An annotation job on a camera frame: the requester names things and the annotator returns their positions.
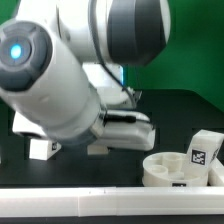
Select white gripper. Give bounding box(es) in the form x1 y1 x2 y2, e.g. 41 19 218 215
11 106 157 152

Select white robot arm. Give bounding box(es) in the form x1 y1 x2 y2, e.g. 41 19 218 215
0 0 171 151

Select white front fence bar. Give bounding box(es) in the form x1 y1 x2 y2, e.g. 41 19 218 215
0 187 224 218

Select white fence bar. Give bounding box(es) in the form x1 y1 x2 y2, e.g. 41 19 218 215
209 167 224 187
0 187 224 218

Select white right fence bar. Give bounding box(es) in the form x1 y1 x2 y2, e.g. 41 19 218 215
209 167 224 187

